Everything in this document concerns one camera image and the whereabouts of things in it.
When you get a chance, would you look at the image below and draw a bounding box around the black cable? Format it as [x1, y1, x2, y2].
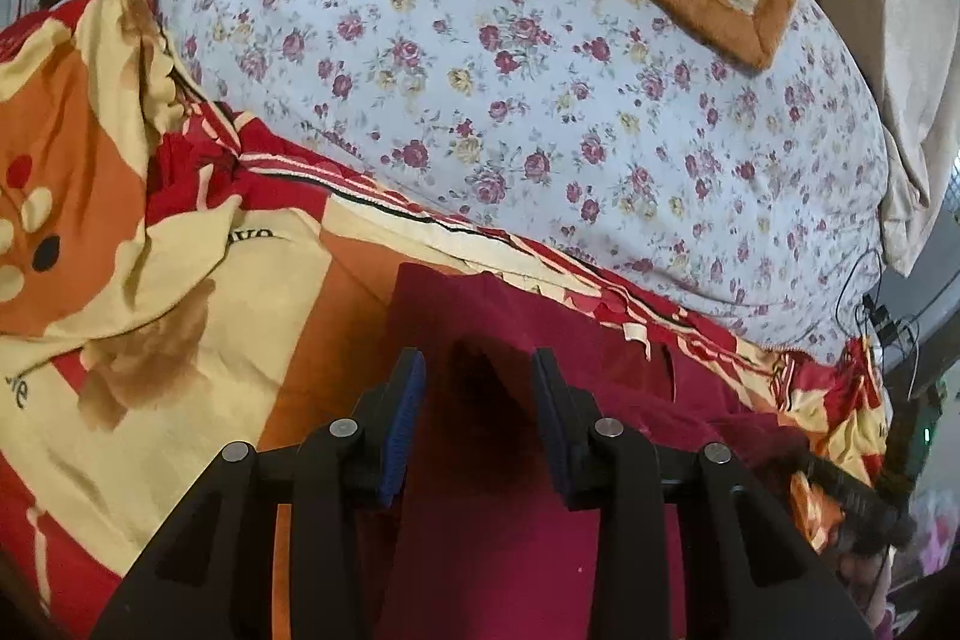
[833, 247, 925, 401]

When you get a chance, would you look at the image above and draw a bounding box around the white floral quilt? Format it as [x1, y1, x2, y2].
[155, 0, 887, 362]

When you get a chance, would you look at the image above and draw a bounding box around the orange cream red fleece blanket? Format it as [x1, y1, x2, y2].
[2, 0, 887, 638]

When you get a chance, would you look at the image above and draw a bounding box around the dark red garment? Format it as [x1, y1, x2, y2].
[366, 263, 805, 638]

